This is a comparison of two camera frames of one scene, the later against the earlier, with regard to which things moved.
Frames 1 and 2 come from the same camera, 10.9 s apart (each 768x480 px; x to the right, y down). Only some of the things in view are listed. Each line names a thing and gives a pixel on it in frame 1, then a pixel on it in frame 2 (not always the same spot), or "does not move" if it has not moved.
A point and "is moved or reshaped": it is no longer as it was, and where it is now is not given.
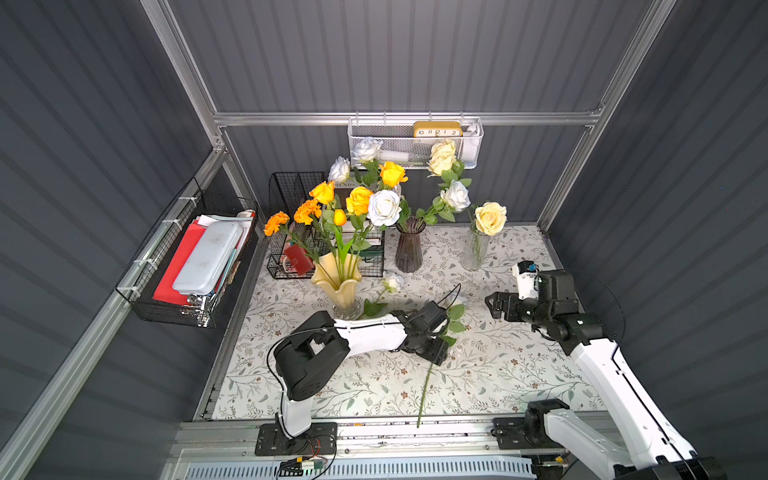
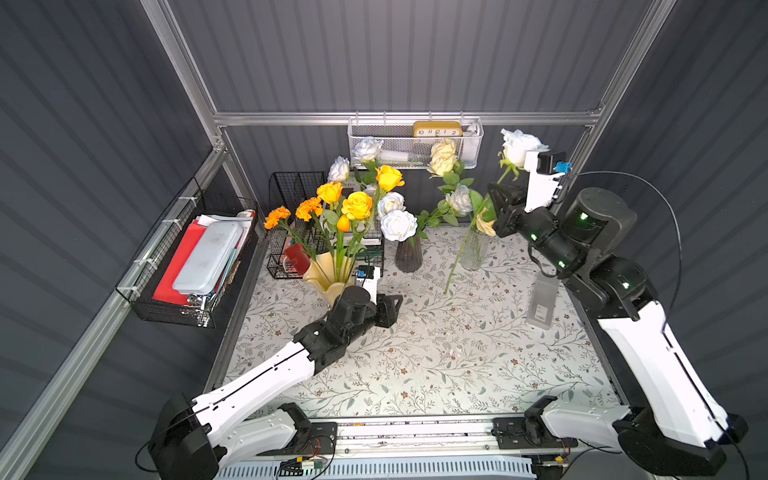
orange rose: [359, 200] is moved or reshaped
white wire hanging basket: [409, 139] does not move
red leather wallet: [299, 257] does not move
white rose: [391, 282] to [398, 225]
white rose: [384, 208] is moved or reshaped
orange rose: [392, 174] does not move
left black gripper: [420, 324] to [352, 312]
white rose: [339, 170] does not move
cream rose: [442, 154] does not move
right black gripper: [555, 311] to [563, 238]
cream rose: [442, 163] does not move
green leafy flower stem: [452, 314] to [505, 166]
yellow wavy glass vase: [337, 275] does not move
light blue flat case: [208, 258] does not move
